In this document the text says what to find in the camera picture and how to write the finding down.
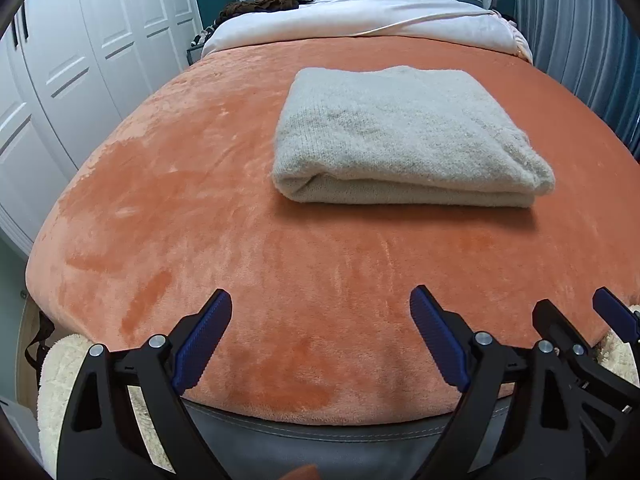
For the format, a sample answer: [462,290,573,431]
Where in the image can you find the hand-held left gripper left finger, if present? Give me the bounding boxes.
[56,287,233,480]

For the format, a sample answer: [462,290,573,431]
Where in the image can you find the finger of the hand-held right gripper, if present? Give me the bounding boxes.
[592,287,640,349]
[531,299,640,457]

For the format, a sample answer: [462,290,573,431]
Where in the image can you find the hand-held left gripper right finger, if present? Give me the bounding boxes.
[409,285,609,480]

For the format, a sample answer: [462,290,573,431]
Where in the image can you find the cream knit sweater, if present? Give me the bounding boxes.
[271,65,557,209]

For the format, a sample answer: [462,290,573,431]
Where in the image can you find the orange plush blanket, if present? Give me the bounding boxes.
[27,35,640,429]

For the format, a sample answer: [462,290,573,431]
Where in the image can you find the cream fluffy robe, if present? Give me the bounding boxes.
[37,305,640,480]

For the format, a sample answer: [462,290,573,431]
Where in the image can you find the white wardrobe doors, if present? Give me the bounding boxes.
[0,0,204,261]

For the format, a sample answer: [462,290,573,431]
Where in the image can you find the white duvet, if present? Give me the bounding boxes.
[200,0,534,64]

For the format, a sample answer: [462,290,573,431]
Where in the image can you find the brown cloth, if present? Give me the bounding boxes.
[217,0,301,26]

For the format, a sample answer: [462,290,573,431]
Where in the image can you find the grey leather bed frame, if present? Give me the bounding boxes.
[180,395,517,480]

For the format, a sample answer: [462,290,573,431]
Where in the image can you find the black bag strap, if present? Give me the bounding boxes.
[25,310,57,377]

